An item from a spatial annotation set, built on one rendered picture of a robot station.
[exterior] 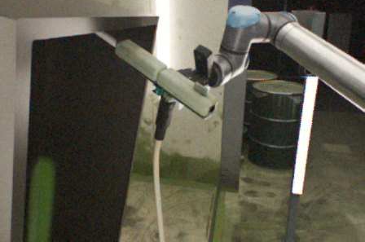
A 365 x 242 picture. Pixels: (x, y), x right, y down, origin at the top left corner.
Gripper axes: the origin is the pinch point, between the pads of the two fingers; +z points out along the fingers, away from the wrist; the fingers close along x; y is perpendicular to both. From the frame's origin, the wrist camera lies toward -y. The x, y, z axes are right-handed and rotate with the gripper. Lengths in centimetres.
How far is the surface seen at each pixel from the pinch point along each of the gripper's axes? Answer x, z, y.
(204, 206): 5, -105, 175
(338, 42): 32, -676, 179
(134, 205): 51, -68, 188
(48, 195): 33, 15, 66
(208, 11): 83, -156, 40
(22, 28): -2.6, 33.6, -25.3
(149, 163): 73, -109, 186
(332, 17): 70, -684, 138
